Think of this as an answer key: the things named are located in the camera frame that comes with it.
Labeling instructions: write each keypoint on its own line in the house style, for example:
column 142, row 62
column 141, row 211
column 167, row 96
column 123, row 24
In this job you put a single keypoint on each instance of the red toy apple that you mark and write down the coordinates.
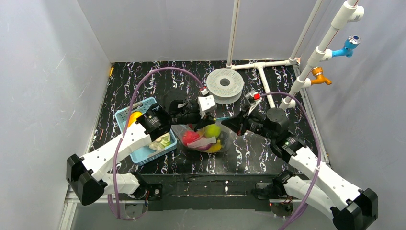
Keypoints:
column 190, row 137

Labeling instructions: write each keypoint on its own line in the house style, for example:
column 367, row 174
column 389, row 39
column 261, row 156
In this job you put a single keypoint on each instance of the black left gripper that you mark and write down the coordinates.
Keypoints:
column 197, row 116

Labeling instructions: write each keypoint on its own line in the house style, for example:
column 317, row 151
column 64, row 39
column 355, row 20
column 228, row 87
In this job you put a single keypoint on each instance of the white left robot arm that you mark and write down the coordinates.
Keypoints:
column 94, row 174

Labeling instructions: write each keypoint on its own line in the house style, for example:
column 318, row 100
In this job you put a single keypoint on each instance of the green toy pear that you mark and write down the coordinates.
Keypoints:
column 212, row 131

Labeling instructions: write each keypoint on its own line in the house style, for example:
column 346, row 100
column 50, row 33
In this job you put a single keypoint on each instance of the orange plastic tap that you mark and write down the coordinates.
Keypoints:
column 319, row 78

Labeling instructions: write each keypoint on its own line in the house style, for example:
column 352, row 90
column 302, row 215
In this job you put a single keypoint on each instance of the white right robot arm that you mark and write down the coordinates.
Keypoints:
column 348, row 206

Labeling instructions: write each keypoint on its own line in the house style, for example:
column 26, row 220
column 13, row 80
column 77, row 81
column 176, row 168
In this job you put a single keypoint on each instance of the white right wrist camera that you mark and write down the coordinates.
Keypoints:
column 253, row 98

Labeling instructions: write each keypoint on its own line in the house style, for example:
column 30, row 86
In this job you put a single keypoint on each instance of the white perforated filament spool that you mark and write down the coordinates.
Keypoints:
column 225, row 85

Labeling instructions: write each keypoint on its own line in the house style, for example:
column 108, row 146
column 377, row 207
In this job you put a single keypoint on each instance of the light blue plastic basket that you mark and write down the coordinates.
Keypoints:
column 144, row 154

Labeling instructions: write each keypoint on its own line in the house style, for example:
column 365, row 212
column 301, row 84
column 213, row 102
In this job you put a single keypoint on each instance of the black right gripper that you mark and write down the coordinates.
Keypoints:
column 244, row 120

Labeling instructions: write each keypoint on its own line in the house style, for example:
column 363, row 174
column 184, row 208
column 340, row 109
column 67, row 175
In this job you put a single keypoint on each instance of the green white toy cabbage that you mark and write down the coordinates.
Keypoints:
column 161, row 142

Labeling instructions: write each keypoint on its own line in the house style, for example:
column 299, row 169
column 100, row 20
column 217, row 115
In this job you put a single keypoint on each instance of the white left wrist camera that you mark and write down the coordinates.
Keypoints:
column 206, row 103

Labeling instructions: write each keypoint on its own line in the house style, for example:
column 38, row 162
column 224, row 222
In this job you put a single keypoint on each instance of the blue plastic tap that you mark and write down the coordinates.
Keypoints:
column 349, row 45

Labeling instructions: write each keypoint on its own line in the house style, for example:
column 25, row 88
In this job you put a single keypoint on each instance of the white PVC pipe frame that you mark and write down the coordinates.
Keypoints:
column 350, row 11

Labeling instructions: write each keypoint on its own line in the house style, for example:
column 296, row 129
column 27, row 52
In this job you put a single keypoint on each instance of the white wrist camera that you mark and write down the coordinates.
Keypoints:
column 253, row 98
column 206, row 103

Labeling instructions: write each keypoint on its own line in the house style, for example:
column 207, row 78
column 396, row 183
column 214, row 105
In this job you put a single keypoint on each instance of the clear zip top bag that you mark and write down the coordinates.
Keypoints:
column 225, row 136

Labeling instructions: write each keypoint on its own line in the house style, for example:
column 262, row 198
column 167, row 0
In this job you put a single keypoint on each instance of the orange yellow toy mango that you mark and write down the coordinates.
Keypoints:
column 133, row 118

